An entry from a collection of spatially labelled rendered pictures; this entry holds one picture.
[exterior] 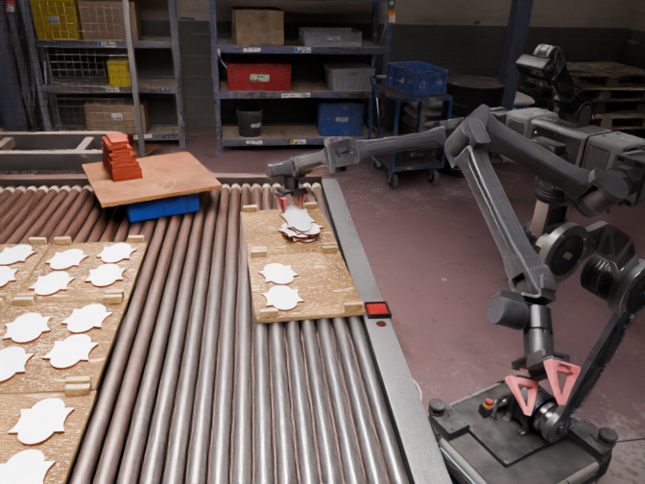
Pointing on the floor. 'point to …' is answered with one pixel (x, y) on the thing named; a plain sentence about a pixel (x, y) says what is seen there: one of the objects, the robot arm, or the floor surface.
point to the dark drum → (471, 98)
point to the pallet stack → (601, 94)
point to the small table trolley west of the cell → (396, 134)
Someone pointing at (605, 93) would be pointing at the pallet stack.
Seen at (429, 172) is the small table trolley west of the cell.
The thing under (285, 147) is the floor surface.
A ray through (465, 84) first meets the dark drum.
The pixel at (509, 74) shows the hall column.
